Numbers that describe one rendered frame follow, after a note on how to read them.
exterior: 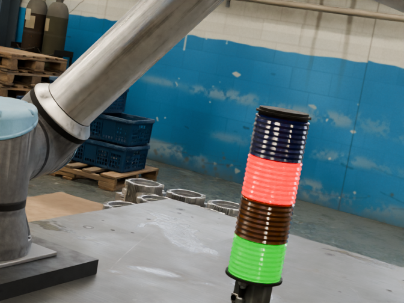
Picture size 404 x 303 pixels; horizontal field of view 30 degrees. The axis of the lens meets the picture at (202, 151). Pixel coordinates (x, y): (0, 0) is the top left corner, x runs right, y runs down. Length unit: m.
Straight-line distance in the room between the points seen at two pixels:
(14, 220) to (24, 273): 0.10
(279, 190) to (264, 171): 0.03
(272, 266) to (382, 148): 6.00
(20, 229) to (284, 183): 0.72
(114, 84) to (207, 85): 6.06
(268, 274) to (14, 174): 0.67
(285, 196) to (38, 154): 0.73
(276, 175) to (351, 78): 6.11
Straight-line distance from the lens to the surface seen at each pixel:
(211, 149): 7.50
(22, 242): 1.42
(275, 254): 0.82
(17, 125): 1.36
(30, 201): 3.90
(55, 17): 8.05
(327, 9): 6.90
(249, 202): 0.81
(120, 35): 1.47
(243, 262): 0.82
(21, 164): 1.39
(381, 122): 6.80
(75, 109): 1.50
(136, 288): 1.46
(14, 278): 1.34
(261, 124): 0.80
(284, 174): 0.80
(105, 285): 1.45
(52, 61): 7.65
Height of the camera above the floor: 1.27
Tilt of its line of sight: 8 degrees down
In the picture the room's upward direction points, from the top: 10 degrees clockwise
